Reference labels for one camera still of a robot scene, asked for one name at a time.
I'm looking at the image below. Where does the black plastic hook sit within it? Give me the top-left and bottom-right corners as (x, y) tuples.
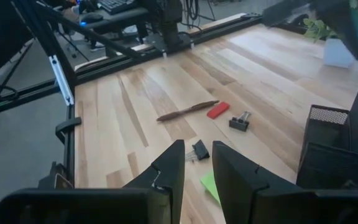
(55, 116), (83, 144)

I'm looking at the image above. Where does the black binder clip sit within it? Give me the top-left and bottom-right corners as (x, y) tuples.
(185, 139), (210, 162)
(228, 111), (252, 133)

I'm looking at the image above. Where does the black aluminium rig frame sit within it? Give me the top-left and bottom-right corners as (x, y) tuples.
(0, 0), (264, 190)

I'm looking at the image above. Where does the black keyboard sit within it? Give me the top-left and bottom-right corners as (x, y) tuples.
(98, 0), (136, 15)

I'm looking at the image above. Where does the black computer mouse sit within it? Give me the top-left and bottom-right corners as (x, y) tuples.
(80, 12), (104, 24)

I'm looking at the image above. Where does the black mesh desk organizer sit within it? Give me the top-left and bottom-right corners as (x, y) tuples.
(296, 76), (358, 190)

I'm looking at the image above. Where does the green potted plant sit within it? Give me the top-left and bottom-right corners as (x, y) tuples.
(303, 18), (338, 43)

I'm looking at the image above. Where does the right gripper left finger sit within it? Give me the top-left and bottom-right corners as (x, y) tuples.
(0, 139), (186, 224)

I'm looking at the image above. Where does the red eraser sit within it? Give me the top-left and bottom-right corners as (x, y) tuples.
(206, 101), (231, 120)

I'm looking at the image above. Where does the silver aluminium bar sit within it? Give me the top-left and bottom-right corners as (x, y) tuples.
(48, 55), (75, 106)

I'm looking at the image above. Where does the brown pen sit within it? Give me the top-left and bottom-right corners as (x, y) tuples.
(156, 100), (220, 122)

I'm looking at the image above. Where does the white plant pot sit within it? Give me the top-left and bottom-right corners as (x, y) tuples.
(323, 39), (356, 68)

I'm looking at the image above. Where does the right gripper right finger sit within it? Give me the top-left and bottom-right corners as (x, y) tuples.
(212, 140), (358, 224)

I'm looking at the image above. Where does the green paper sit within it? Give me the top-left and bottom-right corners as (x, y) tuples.
(200, 170), (222, 205)

